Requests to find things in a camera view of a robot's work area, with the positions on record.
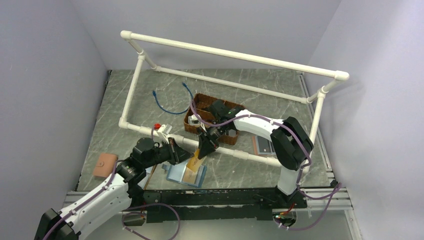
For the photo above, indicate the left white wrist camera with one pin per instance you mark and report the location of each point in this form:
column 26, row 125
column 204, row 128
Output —
column 162, row 131

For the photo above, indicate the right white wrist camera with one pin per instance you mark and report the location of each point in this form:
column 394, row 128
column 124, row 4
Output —
column 192, row 120

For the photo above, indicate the brown wicker divided basket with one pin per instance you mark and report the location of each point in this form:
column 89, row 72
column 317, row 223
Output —
column 203, row 102

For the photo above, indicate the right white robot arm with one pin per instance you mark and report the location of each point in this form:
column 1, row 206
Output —
column 291, row 143

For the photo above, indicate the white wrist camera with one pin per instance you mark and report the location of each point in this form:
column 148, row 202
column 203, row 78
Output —
column 192, row 120
column 162, row 131

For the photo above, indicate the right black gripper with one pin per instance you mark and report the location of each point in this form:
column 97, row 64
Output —
column 206, row 146

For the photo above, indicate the blue card holder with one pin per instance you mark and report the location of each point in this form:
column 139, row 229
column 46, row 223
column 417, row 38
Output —
column 181, row 174

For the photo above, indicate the white PVC pipe frame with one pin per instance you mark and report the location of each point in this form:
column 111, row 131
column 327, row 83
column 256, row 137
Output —
column 337, row 76

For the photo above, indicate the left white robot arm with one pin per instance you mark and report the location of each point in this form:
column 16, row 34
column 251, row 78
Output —
column 119, row 192

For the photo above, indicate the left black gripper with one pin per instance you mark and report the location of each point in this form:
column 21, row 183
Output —
column 179, row 154

